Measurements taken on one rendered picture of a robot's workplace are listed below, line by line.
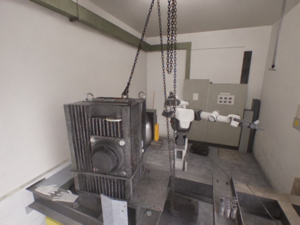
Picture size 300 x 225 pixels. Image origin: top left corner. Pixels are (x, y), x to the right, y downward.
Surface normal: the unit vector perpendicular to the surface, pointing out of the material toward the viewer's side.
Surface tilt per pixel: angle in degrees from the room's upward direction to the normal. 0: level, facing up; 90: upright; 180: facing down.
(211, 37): 90
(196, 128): 90
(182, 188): 90
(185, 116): 73
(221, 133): 90
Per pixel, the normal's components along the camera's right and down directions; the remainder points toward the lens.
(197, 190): -0.36, 0.22
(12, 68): 0.93, 0.08
